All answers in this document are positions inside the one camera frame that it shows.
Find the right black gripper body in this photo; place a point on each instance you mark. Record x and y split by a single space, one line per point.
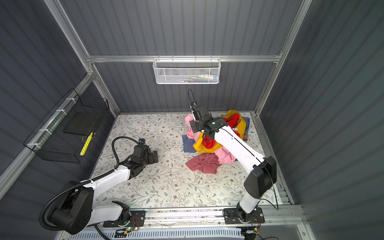
196 126

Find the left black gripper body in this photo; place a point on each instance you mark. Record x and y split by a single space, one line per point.
149 159

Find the light pink cloth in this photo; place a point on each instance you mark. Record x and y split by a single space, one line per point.
224 156

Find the red cloth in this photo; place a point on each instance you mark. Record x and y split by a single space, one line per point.
232 121

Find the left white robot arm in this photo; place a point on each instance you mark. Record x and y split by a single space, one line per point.
73 208

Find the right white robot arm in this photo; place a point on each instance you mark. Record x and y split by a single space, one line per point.
262 171

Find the yellow cloth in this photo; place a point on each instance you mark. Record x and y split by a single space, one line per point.
201 149

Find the blue checkered cloth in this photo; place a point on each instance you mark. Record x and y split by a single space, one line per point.
188 143

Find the dusty rose cloth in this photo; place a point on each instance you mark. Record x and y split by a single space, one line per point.
206 163

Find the items in white basket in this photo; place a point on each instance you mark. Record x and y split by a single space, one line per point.
199 79

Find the yellow marker pen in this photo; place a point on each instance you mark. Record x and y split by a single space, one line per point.
86 144

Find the black pad in basket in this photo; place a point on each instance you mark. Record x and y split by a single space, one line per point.
83 124

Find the white perforated vent panel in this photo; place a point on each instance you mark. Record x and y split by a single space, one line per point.
218 233

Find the white wire mesh basket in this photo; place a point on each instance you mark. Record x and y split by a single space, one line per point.
167 71

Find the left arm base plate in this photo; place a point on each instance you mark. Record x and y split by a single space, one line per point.
135 219

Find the black wire basket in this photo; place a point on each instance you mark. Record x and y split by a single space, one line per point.
50 143

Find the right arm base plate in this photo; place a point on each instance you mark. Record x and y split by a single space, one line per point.
234 216

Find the aluminium mounting rail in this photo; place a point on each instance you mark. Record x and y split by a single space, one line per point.
213 216

